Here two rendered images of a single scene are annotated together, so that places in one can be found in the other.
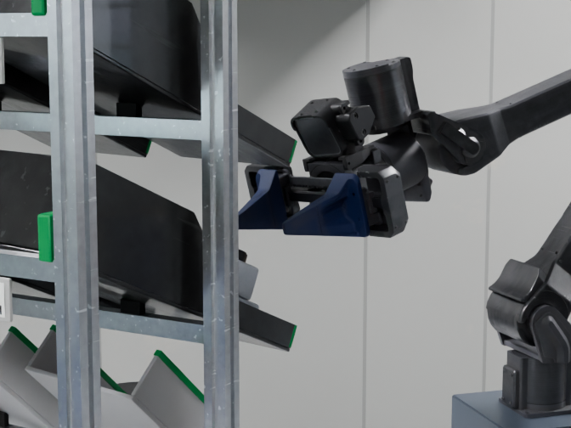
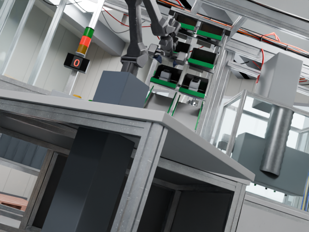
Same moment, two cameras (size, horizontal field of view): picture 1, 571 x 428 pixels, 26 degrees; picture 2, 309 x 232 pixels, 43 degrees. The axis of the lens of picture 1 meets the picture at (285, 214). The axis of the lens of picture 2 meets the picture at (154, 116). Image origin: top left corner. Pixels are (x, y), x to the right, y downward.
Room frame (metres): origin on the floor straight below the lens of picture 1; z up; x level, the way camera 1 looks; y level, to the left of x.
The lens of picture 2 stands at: (2.59, -1.00, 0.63)
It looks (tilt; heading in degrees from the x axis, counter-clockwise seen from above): 12 degrees up; 145
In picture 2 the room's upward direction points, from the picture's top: 18 degrees clockwise
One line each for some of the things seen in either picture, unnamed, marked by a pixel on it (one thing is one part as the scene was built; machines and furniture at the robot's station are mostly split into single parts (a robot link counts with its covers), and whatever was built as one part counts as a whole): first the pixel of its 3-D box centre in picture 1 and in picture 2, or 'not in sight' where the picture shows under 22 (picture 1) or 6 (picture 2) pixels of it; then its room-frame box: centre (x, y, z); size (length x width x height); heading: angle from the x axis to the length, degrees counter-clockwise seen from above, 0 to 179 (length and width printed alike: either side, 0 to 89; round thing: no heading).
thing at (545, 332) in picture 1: (539, 326); (133, 58); (1.28, -0.27, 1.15); 0.09 x 0.07 x 0.06; 21
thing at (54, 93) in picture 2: not in sight; (74, 104); (1.02, -0.33, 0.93); 0.21 x 0.07 x 0.06; 59
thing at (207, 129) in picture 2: not in sight; (215, 101); (0.35, 1.10, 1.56); 0.09 x 0.04 x 1.39; 59
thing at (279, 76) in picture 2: not in sight; (271, 114); (0.82, 1.23, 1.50); 0.38 x 0.21 x 0.88; 149
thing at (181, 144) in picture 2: not in sight; (117, 133); (1.27, -0.22, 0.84); 0.90 x 0.70 x 0.03; 17
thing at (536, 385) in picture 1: (537, 380); (129, 72); (1.28, -0.27, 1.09); 0.07 x 0.07 x 0.06; 17
